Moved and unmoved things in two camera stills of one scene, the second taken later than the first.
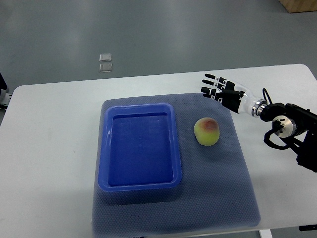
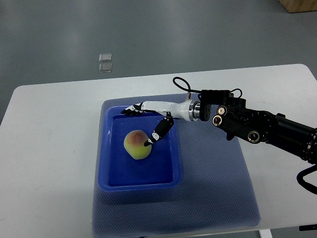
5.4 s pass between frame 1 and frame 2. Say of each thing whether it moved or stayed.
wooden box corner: stayed
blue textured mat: stayed
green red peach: moved
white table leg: stayed
